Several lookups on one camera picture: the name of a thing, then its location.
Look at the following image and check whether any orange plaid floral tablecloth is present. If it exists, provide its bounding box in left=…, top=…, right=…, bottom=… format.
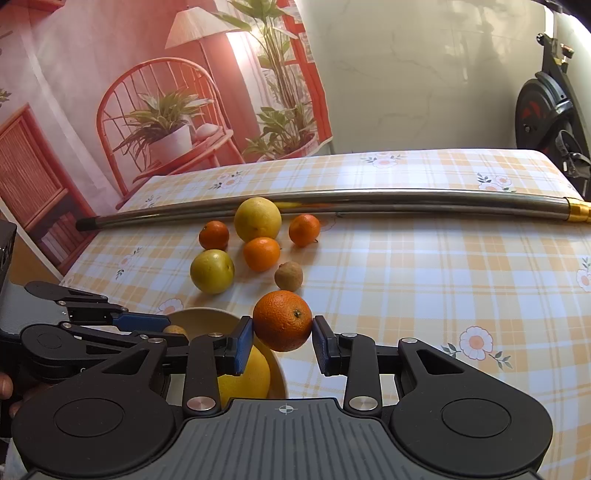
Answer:
left=60, top=148, right=591, bottom=462

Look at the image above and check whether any large navel orange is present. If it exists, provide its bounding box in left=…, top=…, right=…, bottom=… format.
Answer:
left=252, top=290, right=314, bottom=353

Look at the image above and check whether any person's left hand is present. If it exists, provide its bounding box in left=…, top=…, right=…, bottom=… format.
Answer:
left=0, top=373, right=51, bottom=418

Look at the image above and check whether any black exercise bike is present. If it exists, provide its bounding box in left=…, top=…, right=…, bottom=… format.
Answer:
left=513, top=0, right=591, bottom=195

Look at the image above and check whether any yellow lemon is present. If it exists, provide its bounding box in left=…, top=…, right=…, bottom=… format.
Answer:
left=233, top=197, right=282, bottom=243

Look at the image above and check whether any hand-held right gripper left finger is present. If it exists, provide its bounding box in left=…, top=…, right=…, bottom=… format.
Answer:
left=99, top=316, right=256, bottom=415

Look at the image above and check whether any printed room backdrop cloth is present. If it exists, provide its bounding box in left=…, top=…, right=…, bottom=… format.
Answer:
left=0, top=0, right=333, bottom=282

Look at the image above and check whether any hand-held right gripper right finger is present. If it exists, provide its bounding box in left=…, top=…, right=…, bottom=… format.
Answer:
left=311, top=315, right=497, bottom=412

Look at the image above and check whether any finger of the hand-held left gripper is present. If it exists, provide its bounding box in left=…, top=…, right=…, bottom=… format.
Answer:
left=25, top=281, right=171, bottom=330
left=60, top=323, right=190, bottom=358

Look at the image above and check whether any green apple front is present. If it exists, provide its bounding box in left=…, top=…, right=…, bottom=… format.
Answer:
left=189, top=249, right=235, bottom=295

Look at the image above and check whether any long silver metal pole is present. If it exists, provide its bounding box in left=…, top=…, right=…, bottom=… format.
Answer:
left=75, top=187, right=591, bottom=232

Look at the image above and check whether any yellow grapefruit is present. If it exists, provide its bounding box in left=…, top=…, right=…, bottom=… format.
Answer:
left=217, top=344, right=271, bottom=409

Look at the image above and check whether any brown kiwi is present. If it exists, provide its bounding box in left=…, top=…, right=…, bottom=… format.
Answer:
left=274, top=261, right=304, bottom=292

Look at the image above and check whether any small mandarin orange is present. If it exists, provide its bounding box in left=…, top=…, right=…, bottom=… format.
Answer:
left=198, top=220, right=230, bottom=251
left=243, top=237, right=281, bottom=272
left=288, top=213, right=321, bottom=247

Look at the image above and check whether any cream round bowl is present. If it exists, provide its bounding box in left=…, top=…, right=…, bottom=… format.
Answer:
left=164, top=308, right=289, bottom=402

